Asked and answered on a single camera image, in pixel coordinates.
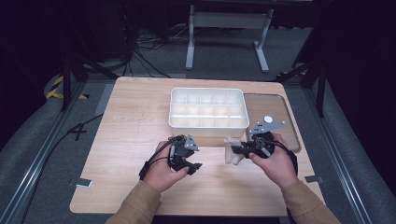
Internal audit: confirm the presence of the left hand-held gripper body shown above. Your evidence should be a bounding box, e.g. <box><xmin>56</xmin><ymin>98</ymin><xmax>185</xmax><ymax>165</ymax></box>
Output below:
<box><xmin>168</xmin><ymin>133</ymin><xmax>200</xmax><ymax>173</ymax></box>

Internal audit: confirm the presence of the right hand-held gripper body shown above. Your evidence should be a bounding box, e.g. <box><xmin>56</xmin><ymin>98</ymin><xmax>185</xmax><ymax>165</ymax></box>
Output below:
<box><xmin>247</xmin><ymin>120</ymin><xmax>287</xmax><ymax>160</ymax></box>

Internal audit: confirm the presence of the beige sock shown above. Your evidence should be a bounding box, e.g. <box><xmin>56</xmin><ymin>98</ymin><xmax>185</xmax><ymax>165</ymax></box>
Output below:
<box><xmin>223</xmin><ymin>136</ymin><xmax>247</xmax><ymax>166</ymax></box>

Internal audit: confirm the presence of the white divided storage box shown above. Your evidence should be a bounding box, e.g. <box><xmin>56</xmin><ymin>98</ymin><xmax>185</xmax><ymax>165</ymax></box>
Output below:
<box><xmin>168</xmin><ymin>87</ymin><xmax>250</xmax><ymax>138</ymax></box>

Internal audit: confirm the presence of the person's right hand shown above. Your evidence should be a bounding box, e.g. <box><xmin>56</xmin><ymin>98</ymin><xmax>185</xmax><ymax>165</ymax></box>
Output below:
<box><xmin>248</xmin><ymin>133</ymin><xmax>300</xmax><ymax>189</ymax></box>

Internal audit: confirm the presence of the person's left hand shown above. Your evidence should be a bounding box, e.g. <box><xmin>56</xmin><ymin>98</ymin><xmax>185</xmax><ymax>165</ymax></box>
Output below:
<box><xmin>143</xmin><ymin>140</ymin><xmax>191</xmax><ymax>194</ymax></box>

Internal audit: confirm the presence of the brown wooden board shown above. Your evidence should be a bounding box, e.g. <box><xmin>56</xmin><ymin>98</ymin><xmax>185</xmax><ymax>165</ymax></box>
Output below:
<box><xmin>243</xmin><ymin>92</ymin><xmax>302</xmax><ymax>153</ymax></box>

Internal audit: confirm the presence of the small grey tape piece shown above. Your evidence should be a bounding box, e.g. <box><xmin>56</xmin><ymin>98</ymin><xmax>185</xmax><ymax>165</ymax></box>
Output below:
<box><xmin>304</xmin><ymin>175</ymin><xmax>325</xmax><ymax>184</ymax></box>

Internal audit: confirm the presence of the black metal stand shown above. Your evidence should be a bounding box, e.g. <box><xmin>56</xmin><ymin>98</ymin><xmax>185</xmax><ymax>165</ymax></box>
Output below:
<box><xmin>60</xmin><ymin>52</ymin><xmax>120</xmax><ymax>112</ymax></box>
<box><xmin>275</xmin><ymin>59</ymin><xmax>328</xmax><ymax>119</ymax></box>

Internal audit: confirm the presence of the long grey tape strip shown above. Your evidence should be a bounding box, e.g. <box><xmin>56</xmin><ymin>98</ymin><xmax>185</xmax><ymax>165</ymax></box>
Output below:
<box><xmin>94</xmin><ymin>83</ymin><xmax>116</xmax><ymax>116</ymax></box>

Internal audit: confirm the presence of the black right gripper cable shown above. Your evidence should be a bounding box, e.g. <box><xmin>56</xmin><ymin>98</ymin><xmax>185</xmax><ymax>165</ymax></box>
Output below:
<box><xmin>270</xmin><ymin>139</ymin><xmax>299</xmax><ymax>175</ymax></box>

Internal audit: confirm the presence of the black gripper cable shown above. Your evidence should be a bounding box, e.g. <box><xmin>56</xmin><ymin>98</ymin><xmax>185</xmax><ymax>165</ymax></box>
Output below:
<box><xmin>138</xmin><ymin>136</ymin><xmax>176</xmax><ymax>181</ymax></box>
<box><xmin>270</xmin><ymin>139</ymin><xmax>299</xmax><ymax>175</ymax></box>

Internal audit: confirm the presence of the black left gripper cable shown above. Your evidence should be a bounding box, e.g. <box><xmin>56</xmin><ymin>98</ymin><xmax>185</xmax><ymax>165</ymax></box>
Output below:
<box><xmin>138</xmin><ymin>136</ymin><xmax>176</xmax><ymax>181</ymax></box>

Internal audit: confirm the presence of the grey metal floor rail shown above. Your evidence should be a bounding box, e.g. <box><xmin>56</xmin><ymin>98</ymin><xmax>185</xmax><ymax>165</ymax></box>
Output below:
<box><xmin>0</xmin><ymin>83</ymin><xmax>85</xmax><ymax>224</ymax></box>
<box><xmin>303</xmin><ymin>87</ymin><xmax>375</xmax><ymax>224</ymax></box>

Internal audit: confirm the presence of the bundle of black cables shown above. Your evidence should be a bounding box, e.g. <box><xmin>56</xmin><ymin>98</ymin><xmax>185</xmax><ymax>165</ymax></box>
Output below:
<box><xmin>124</xmin><ymin>24</ymin><xmax>188</xmax><ymax>78</ymax></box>

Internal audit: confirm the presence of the black floor cable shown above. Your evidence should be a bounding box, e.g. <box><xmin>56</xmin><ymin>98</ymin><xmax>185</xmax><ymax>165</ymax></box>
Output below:
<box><xmin>20</xmin><ymin>113</ymin><xmax>104</xmax><ymax>224</ymax></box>

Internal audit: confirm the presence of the white metal table frame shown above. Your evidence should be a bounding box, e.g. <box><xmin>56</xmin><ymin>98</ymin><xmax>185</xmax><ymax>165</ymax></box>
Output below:
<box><xmin>185</xmin><ymin>4</ymin><xmax>275</xmax><ymax>74</ymax></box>

